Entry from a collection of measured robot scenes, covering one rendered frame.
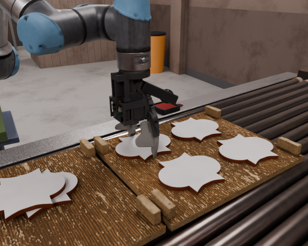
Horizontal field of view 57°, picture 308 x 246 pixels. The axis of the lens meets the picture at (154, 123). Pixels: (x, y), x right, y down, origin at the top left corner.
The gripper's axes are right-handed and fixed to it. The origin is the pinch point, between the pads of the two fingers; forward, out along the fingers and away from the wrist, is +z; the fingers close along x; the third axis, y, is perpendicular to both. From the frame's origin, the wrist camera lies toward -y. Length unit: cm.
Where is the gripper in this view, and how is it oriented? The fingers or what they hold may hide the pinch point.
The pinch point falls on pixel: (143, 145)
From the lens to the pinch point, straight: 73.5
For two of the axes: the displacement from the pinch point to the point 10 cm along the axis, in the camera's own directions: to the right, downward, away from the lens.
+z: 0.0, 9.1, 4.1
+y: -8.3, 2.3, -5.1
